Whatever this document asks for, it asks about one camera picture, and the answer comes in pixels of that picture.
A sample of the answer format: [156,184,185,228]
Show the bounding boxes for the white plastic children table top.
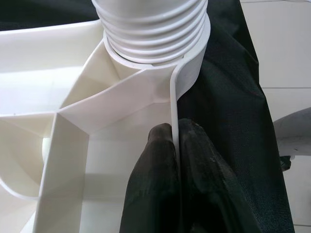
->
[0,0,212,233]

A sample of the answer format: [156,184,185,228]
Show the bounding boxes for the grey robot right foot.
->
[273,107,311,161]

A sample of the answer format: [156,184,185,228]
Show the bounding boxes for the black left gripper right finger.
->
[178,118,250,233]

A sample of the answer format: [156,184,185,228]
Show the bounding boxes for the white plastic table leg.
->
[91,0,210,64]

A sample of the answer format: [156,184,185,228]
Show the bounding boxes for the black cloth table cover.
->
[0,0,296,233]

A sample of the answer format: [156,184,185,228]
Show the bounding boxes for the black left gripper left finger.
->
[119,122,182,233]

